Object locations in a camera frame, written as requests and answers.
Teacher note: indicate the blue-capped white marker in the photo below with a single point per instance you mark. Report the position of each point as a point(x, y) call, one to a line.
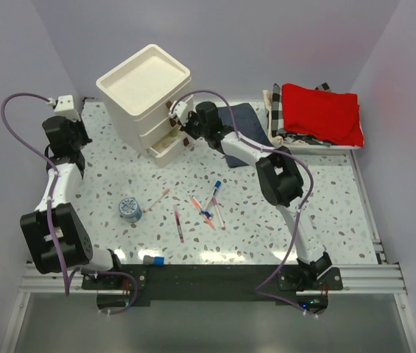
point(208, 201)

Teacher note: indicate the white cloth basket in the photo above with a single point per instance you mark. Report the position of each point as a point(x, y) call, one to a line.
point(295, 145)

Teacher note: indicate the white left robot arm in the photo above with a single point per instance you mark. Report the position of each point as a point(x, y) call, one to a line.
point(54, 228)

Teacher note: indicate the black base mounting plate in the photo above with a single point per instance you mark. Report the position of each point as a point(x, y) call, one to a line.
point(141, 285)

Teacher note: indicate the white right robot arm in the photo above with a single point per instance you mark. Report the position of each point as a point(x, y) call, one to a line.
point(280, 181)

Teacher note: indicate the blue grey glue stick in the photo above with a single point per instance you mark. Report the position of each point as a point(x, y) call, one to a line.
point(157, 261)

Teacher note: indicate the pink-capped white marker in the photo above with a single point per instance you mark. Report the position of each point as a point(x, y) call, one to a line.
point(218, 213)

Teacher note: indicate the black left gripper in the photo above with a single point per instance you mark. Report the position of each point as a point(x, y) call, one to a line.
point(81, 126)

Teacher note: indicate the cream drawer organizer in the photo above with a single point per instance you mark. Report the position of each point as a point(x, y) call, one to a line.
point(137, 94)

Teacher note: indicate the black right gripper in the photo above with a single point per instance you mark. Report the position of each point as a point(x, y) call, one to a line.
point(191, 115)

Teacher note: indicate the red pen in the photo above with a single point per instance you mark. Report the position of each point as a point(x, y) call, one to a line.
point(178, 223)

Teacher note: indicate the black white checkered cloth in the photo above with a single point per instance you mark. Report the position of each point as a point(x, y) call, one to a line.
point(276, 111)

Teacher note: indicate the red folded cloth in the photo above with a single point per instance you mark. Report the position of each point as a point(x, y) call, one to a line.
point(329, 116)

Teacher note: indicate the dark blue pencil pouch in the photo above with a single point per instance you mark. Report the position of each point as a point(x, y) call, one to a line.
point(247, 123)

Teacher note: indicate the aluminium frame rail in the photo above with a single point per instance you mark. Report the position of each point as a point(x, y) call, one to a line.
point(382, 278)

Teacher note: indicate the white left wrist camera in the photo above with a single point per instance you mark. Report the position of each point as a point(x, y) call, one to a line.
point(64, 106)

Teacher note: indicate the orange marker pen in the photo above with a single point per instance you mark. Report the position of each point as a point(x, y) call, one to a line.
point(202, 212)

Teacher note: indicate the blue patterned tape roll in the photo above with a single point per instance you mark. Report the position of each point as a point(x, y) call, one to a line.
point(129, 210)

